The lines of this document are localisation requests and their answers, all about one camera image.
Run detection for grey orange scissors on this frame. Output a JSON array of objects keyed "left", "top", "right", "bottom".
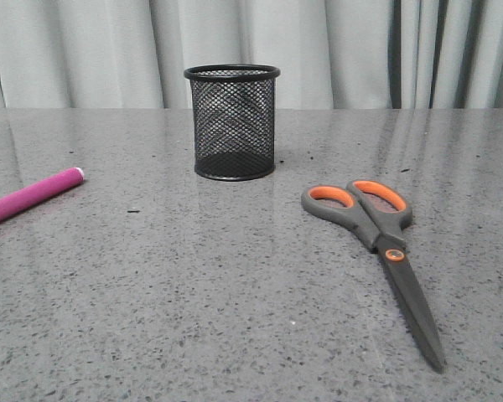
[{"left": 301, "top": 179, "right": 446, "bottom": 373}]

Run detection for pink marker pen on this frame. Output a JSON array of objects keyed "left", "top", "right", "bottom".
[{"left": 0, "top": 167, "right": 85, "bottom": 223}]

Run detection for grey curtain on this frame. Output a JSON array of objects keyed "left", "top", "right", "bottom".
[{"left": 0, "top": 1, "right": 503, "bottom": 109}]

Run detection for black mesh pen holder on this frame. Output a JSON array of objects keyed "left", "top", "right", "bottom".
[{"left": 184, "top": 64, "right": 280, "bottom": 181}]

